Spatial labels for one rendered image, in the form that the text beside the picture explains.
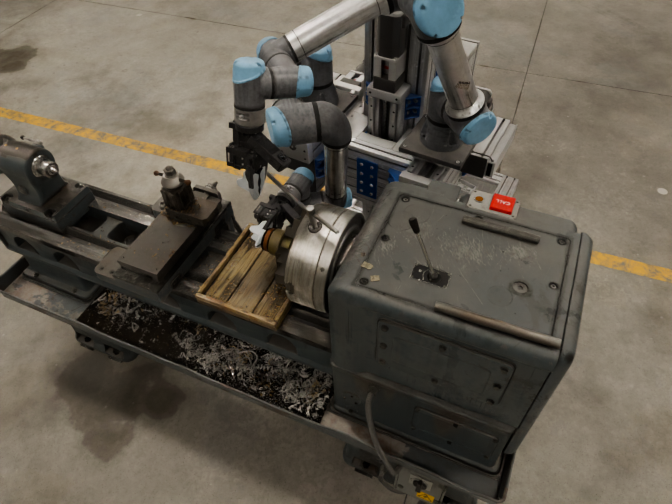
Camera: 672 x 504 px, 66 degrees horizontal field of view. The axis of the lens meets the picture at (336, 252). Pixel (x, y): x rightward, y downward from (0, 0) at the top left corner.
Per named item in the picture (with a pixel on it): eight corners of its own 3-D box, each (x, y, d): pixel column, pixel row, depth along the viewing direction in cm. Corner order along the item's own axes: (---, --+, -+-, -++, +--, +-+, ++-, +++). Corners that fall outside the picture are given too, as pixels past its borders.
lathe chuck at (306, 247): (358, 246, 175) (351, 187, 148) (320, 327, 161) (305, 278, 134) (334, 239, 178) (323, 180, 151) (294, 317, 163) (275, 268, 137)
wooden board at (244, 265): (323, 252, 185) (323, 245, 182) (276, 332, 164) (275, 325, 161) (251, 229, 194) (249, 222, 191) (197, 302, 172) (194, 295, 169)
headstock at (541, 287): (556, 306, 167) (599, 222, 138) (529, 441, 139) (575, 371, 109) (383, 253, 184) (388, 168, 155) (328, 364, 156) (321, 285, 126)
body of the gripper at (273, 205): (255, 229, 169) (273, 205, 176) (278, 236, 166) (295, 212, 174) (251, 212, 163) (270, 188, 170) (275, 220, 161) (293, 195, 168)
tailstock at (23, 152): (98, 199, 208) (68, 139, 186) (63, 232, 196) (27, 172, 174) (42, 180, 216) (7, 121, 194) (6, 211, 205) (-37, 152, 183)
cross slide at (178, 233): (228, 200, 196) (225, 191, 192) (159, 283, 170) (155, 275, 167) (191, 189, 200) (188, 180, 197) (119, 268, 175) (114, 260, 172)
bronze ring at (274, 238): (298, 226, 158) (271, 218, 160) (284, 248, 152) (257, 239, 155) (301, 246, 165) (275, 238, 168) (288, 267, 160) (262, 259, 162)
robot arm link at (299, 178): (316, 186, 183) (315, 167, 177) (302, 206, 177) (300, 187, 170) (297, 180, 185) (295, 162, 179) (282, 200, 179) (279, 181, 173)
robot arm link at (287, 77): (302, 52, 131) (260, 53, 127) (317, 74, 124) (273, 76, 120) (299, 81, 136) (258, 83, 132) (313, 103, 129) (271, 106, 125)
